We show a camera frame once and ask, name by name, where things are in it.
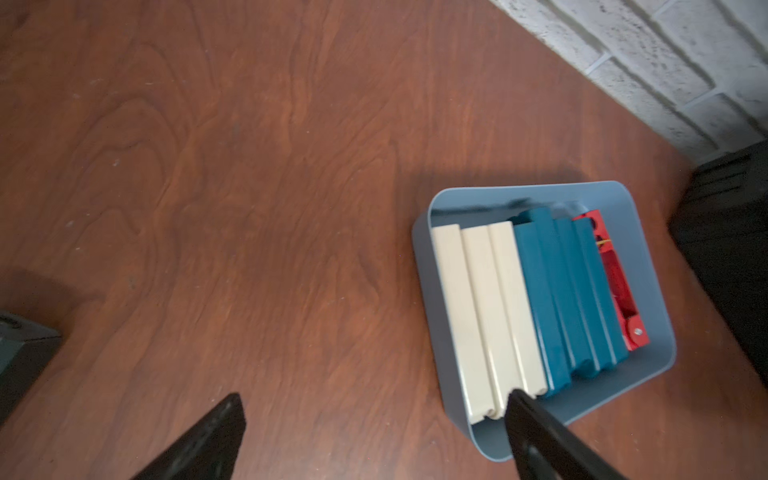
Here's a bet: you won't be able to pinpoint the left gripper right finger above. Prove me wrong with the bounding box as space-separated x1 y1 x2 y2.
504 389 624 479

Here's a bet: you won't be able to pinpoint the black plastic toolbox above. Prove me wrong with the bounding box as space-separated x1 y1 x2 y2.
669 141 767 383

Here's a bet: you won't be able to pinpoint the dark grey corner block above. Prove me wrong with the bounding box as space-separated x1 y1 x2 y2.
1 311 63 424

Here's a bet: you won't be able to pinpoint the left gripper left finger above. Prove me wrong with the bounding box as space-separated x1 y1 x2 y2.
133 392 246 479

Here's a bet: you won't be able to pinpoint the beige block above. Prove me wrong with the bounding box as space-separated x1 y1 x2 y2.
431 224 496 425
461 226 523 419
488 221 549 397

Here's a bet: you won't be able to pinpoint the teal block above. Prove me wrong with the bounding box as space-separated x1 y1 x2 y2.
520 207 600 378
554 218 614 378
513 223 571 398
572 218 629 370

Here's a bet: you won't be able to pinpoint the red pruning pliers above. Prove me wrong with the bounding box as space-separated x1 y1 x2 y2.
573 210 650 352

